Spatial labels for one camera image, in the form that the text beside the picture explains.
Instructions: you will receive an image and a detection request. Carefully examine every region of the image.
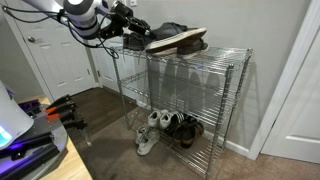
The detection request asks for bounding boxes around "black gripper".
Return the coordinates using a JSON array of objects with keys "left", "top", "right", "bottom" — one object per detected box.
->
[{"left": 111, "top": 1, "right": 152, "bottom": 37}]

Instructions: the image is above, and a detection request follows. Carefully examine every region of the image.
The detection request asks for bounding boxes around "black shoe with gold logo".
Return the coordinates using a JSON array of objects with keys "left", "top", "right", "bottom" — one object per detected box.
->
[{"left": 144, "top": 21, "right": 208, "bottom": 55}]

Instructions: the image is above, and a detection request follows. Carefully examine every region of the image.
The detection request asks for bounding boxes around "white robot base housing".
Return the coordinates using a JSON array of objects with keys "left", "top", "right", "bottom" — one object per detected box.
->
[{"left": 0, "top": 79, "right": 35, "bottom": 151}]

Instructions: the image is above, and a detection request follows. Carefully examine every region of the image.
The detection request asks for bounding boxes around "white panel door with deadbolt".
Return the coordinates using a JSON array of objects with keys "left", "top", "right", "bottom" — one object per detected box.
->
[{"left": 80, "top": 0, "right": 135, "bottom": 94}]

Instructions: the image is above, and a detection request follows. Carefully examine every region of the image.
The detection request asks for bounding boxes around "small white sneaker blue lining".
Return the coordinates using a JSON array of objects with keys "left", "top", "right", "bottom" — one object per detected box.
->
[
  {"left": 158, "top": 109, "right": 174, "bottom": 131},
  {"left": 147, "top": 110, "right": 163, "bottom": 129}
]

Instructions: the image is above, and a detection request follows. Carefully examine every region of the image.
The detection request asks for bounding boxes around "white panel door silver knob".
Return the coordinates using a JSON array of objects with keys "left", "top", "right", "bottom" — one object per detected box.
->
[{"left": 4, "top": 0, "right": 97, "bottom": 101}]

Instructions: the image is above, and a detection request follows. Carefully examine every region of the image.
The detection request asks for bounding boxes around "black slide with white stripes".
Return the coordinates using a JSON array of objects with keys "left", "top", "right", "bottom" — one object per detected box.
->
[{"left": 164, "top": 111, "right": 186, "bottom": 136}]

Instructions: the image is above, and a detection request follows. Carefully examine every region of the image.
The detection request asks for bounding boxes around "grey worn sneaker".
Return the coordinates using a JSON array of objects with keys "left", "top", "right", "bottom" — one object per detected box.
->
[
  {"left": 136, "top": 130, "right": 161, "bottom": 157},
  {"left": 134, "top": 125, "right": 150, "bottom": 146}
]

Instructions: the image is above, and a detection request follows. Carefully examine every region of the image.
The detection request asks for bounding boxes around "black and orange clamp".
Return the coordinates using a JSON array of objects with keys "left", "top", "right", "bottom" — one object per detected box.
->
[{"left": 44, "top": 94, "right": 78, "bottom": 121}]

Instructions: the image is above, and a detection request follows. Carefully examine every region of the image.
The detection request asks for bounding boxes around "brown sandal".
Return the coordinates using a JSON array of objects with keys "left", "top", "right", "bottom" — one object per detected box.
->
[
  {"left": 181, "top": 116, "right": 205, "bottom": 150},
  {"left": 171, "top": 120, "right": 192, "bottom": 146}
]

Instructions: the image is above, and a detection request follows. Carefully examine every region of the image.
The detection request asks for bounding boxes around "black bar clamp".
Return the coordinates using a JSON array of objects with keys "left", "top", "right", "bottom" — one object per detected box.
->
[{"left": 59, "top": 111, "right": 94, "bottom": 150}]

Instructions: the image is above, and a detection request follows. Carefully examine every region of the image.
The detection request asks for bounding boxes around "round grey mounting plate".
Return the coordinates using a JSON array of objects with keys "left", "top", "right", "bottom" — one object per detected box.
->
[{"left": 18, "top": 104, "right": 70, "bottom": 180}]

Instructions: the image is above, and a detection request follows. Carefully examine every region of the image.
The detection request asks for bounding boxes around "white baseboard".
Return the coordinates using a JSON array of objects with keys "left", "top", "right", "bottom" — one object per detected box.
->
[{"left": 203, "top": 129, "right": 251, "bottom": 158}]

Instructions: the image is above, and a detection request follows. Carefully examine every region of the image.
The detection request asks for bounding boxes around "plain white panel door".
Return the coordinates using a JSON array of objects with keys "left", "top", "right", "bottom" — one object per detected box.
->
[{"left": 261, "top": 29, "right": 320, "bottom": 165}]

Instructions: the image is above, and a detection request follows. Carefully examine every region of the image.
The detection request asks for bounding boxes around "chrome wire shelf rack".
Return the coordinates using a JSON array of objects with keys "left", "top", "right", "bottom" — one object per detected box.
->
[{"left": 109, "top": 45, "right": 253, "bottom": 179}]

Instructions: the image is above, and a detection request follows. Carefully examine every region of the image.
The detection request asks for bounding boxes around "white door frame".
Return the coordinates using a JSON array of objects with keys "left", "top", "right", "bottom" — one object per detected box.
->
[{"left": 246, "top": 0, "right": 320, "bottom": 162}]

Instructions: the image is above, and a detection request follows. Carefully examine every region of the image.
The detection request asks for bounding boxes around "black aluminium rail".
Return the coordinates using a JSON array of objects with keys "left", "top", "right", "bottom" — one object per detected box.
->
[
  {"left": 0, "top": 131, "right": 56, "bottom": 161},
  {"left": 0, "top": 143, "right": 62, "bottom": 180}
]

